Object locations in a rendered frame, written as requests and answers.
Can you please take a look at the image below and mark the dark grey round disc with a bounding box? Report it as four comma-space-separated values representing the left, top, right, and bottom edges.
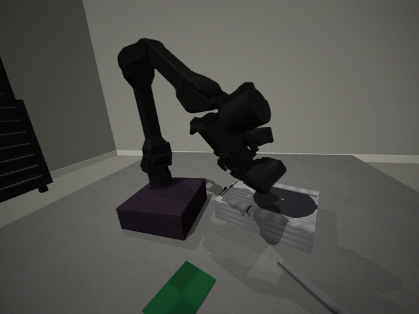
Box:
253, 187, 316, 218

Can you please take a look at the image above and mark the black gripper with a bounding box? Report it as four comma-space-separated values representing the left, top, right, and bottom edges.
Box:
213, 135, 286, 194

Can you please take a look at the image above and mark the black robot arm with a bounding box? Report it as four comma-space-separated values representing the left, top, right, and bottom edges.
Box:
117, 38, 274, 190

